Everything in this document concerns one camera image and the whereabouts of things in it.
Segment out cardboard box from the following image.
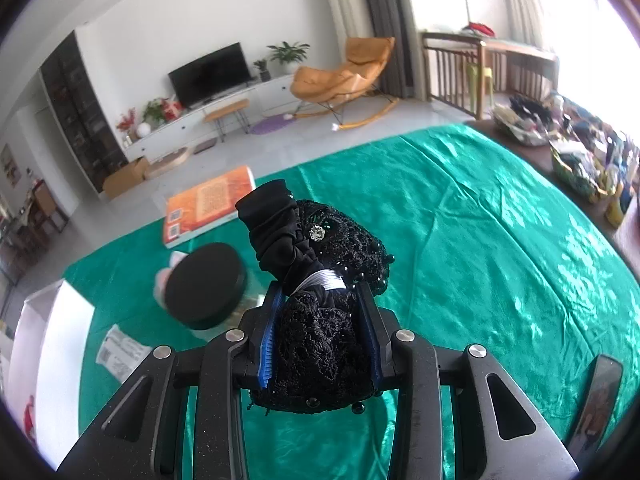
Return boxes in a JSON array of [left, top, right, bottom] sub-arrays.
[[102, 156, 151, 200]]

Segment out clear jar with black lid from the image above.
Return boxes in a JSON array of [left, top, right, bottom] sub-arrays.
[[164, 242, 262, 345]]

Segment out orange book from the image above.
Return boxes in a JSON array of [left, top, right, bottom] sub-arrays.
[[163, 165, 257, 250]]

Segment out standing air conditioner with cover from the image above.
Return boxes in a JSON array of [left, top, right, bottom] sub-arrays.
[[317, 0, 376, 42]]

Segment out large green potted plant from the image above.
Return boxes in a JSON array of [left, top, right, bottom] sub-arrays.
[[267, 41, 311, 75]]

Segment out green plant with red decoration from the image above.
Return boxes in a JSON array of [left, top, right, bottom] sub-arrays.
[[142, 96, 184, 126]]

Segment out smartphone in dark case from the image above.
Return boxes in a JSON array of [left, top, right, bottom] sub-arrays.
[[567, 354, 625, 463]]

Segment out black lace hair accessory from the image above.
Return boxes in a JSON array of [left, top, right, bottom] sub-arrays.
[[235, 179, 391, 417]]

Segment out pile of assorted goods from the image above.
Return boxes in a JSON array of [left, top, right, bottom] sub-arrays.
[[492, 90, 640, 232]]

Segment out round wooden tray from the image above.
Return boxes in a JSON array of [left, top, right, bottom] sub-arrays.
[[145, 146, 192, 180]]

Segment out framed wall picture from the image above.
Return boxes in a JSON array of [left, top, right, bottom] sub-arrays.
[[0, 144, 22, 189]]

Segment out white box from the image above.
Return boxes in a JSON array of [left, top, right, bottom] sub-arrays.
[[0, 279, 96, 463]]

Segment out white printed leaflet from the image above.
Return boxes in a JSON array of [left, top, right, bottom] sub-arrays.
[[97, 324, 152, 387]]

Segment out yellow-green plastic stool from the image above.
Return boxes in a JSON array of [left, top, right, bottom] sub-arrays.
[[465, 62, 494, 96]]

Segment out grey curtain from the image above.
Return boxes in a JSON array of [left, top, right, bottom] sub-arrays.
[[356, 0, 418, 102]]

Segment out black display cabinet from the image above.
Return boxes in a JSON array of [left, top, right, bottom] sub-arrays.
[[39, 30, 128, 196]]

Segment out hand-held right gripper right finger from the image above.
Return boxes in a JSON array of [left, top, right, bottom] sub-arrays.
[[357, 284, 581, 480]]

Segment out green tablecloth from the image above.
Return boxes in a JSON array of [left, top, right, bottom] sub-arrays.
[[60, 124, 640, 480]]

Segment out wooden dining chairs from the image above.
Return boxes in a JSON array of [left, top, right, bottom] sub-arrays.
[[22, 180, 71, 247]]

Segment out wooden stool with metal legs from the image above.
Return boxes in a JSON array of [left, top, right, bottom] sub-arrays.
[[203, 98, 251, 142]]

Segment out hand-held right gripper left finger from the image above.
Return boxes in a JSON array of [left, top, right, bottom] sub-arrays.
[[57, 282, 283, 480]]

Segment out orange lounge chair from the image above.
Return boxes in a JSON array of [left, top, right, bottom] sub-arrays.
[[290, 36, 401, 133]]

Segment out pink items in clear bag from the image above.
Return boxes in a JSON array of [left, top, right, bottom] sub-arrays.
[[154, 251, 189, 311]]

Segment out purple rug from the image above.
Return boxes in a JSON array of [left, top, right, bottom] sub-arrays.
[[250, 113, 296, 136]]

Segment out red flower arrangement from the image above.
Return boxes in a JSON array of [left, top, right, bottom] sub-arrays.
[[116, 107, 139, 144]]

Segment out white sheer curtain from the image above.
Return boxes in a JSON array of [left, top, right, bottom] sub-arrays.
[[500, 0, 547, 52]]

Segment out wooden railing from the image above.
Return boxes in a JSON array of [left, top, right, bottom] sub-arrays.
[[421, 30, 560, 121]]

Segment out flat screen television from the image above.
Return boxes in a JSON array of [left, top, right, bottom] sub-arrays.
[[167, 42, 251, 109]]

